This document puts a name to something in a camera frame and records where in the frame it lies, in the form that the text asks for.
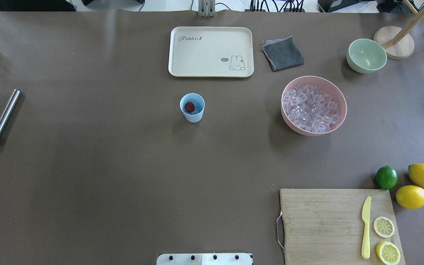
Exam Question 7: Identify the yellow plastic knife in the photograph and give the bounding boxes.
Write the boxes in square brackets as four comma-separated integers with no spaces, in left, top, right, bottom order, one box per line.
[361,196,372,259]

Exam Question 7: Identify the green ceramic bowl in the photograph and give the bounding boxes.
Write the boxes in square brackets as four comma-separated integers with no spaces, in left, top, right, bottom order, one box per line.
[346,39,387,74]

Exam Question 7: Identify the cream rabbit tray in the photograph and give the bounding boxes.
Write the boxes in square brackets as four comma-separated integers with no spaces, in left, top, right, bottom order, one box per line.
[168,26,254,78]

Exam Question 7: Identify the lemon half slice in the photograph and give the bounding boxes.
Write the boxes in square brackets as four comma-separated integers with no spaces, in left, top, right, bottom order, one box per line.
[375,241,402,265]
[372,216,395,238]

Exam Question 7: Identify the green lime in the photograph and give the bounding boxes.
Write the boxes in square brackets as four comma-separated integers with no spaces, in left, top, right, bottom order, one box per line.
[375,166,398,190]

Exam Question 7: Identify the wooden cutting board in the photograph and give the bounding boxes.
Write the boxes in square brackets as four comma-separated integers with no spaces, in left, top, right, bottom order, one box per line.
[279,188,397,265]

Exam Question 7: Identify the red strawberry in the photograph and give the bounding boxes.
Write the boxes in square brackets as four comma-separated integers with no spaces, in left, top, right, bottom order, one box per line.
[184,101,195,114]

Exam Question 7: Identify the aluminium frame post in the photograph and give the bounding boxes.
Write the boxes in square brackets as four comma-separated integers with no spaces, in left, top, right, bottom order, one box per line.
[198,0,216,17]

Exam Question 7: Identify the pink bowl of ice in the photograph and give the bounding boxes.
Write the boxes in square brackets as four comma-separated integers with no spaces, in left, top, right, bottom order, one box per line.
[280,75,348,136]

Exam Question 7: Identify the white camera pillar base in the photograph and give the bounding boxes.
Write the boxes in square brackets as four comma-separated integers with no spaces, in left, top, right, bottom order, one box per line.
[156,252,254,265]

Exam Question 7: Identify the wooden mug tree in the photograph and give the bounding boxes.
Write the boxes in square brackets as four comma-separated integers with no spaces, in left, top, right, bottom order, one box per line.
[374,0,424,59]

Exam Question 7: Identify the grey folded cloth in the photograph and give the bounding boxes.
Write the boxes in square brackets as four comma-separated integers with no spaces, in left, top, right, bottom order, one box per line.
[261,36,305,72]

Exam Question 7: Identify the light blue plastic cup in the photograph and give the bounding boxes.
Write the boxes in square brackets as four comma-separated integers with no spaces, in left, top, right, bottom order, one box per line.
[180,93,205,123]

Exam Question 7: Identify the steel muddler black tip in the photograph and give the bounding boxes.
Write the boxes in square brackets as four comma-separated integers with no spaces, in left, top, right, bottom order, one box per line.
[0,89,22,138]

